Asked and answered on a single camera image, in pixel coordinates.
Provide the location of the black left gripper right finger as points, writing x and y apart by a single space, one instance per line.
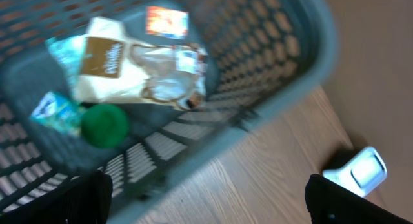
330 203

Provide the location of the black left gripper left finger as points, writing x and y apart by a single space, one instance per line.
86 199

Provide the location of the white brown snack bag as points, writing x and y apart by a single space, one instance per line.
119 69

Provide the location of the light green wipes pack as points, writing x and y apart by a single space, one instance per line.
69 55

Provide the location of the white barcode scanner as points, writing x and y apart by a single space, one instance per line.
362 174

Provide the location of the green round lid container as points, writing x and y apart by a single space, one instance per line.
105 126

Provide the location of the teal white small packet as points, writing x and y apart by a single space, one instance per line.
59 113

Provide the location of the grey plastic mesh basket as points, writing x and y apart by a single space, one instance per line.
262 55

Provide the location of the orange juice carton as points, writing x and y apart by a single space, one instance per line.
166 22

